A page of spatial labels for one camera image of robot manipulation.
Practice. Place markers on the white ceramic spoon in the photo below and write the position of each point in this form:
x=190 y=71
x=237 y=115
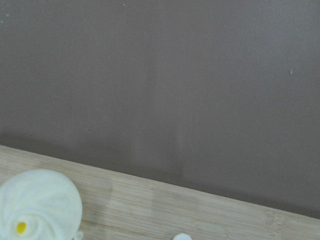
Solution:
x=182 y=236

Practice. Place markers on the bamboo cutting board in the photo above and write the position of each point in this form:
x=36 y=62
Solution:
x=117 y=206

